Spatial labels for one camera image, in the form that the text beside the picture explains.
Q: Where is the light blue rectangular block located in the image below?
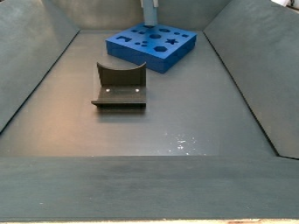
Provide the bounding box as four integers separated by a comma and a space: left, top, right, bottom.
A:
142, 0, 160, 26

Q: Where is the black angled fixture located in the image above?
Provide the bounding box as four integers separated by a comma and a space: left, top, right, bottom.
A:
91, 64, 146, 107

